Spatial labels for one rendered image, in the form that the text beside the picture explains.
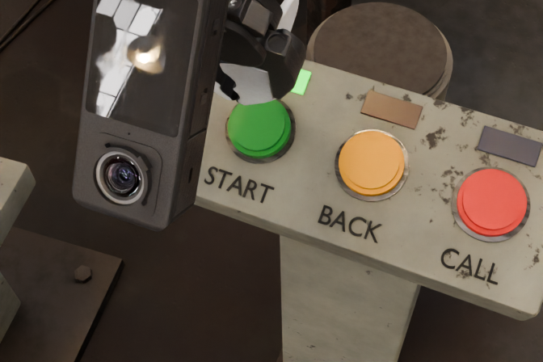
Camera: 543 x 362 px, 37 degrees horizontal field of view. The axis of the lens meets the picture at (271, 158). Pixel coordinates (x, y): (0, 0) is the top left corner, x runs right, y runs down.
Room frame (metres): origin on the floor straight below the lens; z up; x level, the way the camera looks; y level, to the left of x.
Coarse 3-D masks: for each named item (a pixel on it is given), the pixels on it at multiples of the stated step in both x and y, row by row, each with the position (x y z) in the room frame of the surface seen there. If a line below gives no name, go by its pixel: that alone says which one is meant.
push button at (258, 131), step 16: (240, 112) 0.31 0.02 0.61; (256, 112) 0.31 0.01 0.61; (272, 112) 0.31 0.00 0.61; (240, 128) 0.30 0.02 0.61; (256, 128) 0.30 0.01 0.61; (272, 128) 0.30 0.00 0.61; (288, 128) 0.30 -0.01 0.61; (240, 144) 0.29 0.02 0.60; (256, 144) 0.29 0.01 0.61; (272, 144) 0.29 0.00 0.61
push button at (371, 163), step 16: (352, 144) 0.28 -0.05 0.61; (368, 144) 0.28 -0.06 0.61; (384, 144) 0.28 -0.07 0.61; (352, 160) 0.27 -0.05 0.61; (368, 160) 0.27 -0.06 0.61; (384, 160) 0.27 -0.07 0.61; (400, 160) 0.27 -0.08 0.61; (352, 176) 0.26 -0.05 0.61; (368, 176) 0.26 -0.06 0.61; (384, 176) 0.26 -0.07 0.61; (400, 176) 0.26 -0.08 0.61; (368, 192) 0.25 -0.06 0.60; (384, 192) 0.25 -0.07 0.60
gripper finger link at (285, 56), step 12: (264, 36) 0.24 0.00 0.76; (276, 36) 0.24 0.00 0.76; (288, 36) 0.24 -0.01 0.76; (264, 48) 0.23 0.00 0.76; (276, 48) 0.23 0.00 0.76; (288, 48) 0.23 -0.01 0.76; (300, 48) 0.24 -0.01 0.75; (264, 60) 0.24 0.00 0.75; (276, 60) 0.23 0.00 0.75; (288, 60) 0.23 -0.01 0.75; (300, 60) 0.24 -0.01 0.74; (276, 72) 0.24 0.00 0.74; (288, 72) 0.23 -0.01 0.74; (276, 84) 0.25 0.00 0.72; (288, 84) 0.24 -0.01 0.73; (276, 96) 0.25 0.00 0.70
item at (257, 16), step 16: (240, 0) 0.23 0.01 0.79; (256, 0) 0.24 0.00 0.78; (272, 0) 0.24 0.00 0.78; (240, 16) 0.22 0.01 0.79; (256, 16) 0.23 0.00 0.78; (272, 16) 0.24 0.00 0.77; (224, 32) 0.23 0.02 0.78; (240, 32) 0.22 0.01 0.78; (256, 32) 0.22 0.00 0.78; (224, 48) 0.24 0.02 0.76; (240, 48) 0.23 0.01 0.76; (256, 48) 0.23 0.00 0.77; (240, 64) 0.24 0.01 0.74; (256, 64) 0.23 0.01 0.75
